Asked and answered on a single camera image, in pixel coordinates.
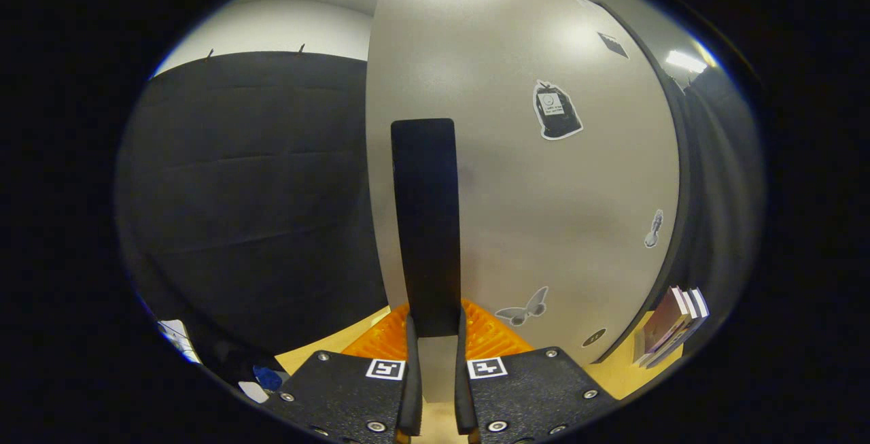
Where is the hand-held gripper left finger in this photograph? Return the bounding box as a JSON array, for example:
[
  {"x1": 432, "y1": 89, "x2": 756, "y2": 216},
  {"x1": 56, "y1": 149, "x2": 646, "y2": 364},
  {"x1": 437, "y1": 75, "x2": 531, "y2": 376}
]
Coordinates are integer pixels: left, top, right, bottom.
[{"x1": 262, "y1": 303, "x2": 423, "y2": 444}]

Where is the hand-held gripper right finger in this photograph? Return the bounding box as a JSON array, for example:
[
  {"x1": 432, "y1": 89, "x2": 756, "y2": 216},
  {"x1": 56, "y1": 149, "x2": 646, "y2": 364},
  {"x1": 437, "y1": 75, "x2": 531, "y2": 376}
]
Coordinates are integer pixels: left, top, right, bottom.
[{"x1": 454, "y1": 298, "x2": 619, "y2": 444}]

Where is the black door handle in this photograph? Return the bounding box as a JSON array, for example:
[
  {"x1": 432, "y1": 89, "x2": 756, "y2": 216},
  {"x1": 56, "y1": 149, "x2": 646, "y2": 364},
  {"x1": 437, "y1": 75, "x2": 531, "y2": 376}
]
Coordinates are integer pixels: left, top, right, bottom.
[{"x1": 391, "y1": 118, "x2": 462, "y2": 338}]

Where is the beige cabinet door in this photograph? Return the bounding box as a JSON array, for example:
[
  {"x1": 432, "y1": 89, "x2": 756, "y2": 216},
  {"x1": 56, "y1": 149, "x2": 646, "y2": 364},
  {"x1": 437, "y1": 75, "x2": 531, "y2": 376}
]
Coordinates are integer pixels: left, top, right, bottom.
[{"x1": 366, "y1": 0, "x2": 680, "y2": 404}]

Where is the small blue object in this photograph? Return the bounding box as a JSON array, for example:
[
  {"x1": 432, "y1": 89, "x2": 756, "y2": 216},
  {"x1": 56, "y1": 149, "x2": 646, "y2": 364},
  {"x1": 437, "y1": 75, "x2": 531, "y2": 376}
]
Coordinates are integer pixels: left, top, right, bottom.
[{"x1": 253, "y1": 365, "x2": 283, "y2": 392}]

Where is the white printed sheet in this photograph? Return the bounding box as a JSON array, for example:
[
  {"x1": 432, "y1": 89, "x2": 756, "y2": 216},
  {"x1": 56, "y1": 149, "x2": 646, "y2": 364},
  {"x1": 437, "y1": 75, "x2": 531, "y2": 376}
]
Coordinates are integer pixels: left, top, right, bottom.
[{"x1": 158, "y1": 320, "x2": 203, "y2": 364}]

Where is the dark spine book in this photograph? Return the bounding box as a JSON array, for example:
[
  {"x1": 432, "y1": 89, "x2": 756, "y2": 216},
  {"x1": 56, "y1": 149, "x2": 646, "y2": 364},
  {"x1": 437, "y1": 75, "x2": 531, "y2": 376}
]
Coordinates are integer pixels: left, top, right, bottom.
[{"x1": 639, "y1": 288, "x2": 701, "y2": 364}]

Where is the black backdrop cloth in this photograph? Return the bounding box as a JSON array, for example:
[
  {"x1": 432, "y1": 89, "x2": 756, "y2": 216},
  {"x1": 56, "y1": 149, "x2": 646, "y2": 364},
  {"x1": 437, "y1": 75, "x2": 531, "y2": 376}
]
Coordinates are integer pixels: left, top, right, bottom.
[{"x1": 116, "y1": 51, "x2": 765, "y2": 370}]

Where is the square ceiling light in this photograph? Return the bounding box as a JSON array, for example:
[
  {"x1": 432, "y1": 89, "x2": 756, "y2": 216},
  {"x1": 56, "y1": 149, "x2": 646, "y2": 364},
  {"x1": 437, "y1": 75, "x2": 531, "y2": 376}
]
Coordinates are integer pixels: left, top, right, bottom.
[{"x1": 666, "y1": 50, "x2": 709, "y2": 75}]

